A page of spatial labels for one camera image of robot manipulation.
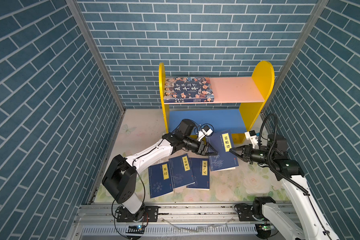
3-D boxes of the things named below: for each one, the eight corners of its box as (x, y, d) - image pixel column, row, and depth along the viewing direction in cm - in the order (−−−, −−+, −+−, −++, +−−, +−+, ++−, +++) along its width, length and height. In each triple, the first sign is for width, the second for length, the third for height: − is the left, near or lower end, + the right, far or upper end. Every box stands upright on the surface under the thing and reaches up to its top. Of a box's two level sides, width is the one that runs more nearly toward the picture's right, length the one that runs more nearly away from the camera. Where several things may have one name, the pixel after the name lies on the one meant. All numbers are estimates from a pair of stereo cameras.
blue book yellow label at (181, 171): (173, 189, 84) (173, 187, 81) (168, 160, 95) (168, 158, 93) (195, 183, 86) (195, 182, 84) (187, 155, 97) (187, 153, 95)
